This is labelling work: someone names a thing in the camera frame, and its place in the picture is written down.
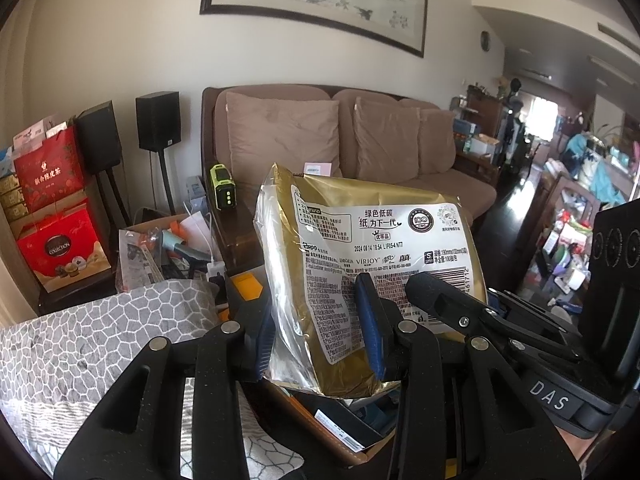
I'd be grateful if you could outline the cream packaged box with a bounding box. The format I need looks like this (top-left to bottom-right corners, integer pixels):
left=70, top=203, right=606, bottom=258
left=252, top=161, right=490, bottom=401

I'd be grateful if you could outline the orange book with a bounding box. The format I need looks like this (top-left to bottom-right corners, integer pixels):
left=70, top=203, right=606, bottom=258
left=229, top=272, right=264, bottom=302

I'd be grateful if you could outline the green portable speaker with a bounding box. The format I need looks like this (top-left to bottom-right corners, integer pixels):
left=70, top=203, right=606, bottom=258
left=209, top=162, right=236, bottom=210

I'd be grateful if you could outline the right sofa cushion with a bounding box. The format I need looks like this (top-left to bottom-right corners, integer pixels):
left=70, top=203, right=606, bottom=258
left=419, top=110, right=457, bottom=174

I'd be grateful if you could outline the sofa cushion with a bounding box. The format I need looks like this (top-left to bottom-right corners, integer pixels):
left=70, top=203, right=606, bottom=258
left=226, top=92, right=342, bottom=186
left=354, top=96, right=420, bottom=184
left=419, top=110, right=457, bottom=174

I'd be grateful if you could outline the pink booklet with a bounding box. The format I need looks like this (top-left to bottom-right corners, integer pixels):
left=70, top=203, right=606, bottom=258
left=304, top=162, right=333, bottom=177

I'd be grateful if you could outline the middle sofa cushion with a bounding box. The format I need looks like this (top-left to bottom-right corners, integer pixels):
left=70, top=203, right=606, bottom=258
left=354, top=96, right=420, bottom=184

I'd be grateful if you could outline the left sofa cushion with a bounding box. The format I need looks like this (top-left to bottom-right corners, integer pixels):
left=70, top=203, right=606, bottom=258
left=226, top=92, right=342, bottom=186

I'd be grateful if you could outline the brown fabric sofa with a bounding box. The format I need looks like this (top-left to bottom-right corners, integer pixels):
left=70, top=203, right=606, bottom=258
left=200, top=83, right=499, bottom=233

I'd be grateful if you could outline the grey patterned fleece blanket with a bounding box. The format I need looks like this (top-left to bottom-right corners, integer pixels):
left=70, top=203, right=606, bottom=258
left=1, top=280, right=302, bottom=479

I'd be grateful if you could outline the red chocolate gift box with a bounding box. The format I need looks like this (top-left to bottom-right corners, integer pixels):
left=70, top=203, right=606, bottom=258
left=17, top=200, right=111, bottom=292

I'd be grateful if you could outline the right black speaker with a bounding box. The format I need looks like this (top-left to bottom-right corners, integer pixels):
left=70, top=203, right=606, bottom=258
left=136, top=91, right=181, bottom=153

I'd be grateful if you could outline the black speaker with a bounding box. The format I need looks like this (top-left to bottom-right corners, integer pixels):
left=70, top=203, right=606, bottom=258
left=75, top=101, right=122, bottom=174
left=136, top=91, right=181, bottom=153

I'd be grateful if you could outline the left black speaker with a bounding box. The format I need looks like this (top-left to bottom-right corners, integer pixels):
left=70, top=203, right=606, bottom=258
left=75, top=101, right=122, bottom=174

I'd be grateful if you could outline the red tea gift bag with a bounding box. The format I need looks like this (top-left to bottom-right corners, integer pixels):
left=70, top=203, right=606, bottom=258
left=14, top=125, right=85, bottom=214

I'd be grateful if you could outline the round wall clock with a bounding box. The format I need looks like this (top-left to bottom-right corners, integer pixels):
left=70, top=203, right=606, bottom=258
left=480, top=30, right=491, bottom=52

